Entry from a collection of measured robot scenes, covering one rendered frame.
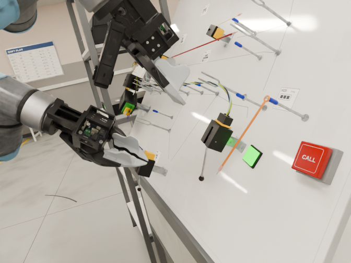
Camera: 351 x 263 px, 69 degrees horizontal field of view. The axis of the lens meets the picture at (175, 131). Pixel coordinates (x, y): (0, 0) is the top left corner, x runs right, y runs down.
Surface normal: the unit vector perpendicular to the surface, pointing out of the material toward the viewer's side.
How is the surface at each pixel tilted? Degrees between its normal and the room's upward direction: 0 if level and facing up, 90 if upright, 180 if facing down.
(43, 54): 90
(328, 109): 54
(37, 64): 90
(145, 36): 102
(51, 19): 90
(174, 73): 87
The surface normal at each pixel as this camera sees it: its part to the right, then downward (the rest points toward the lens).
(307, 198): -0.85, -0.31
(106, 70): 0.30, 0.36
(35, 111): 0.14, -0.02
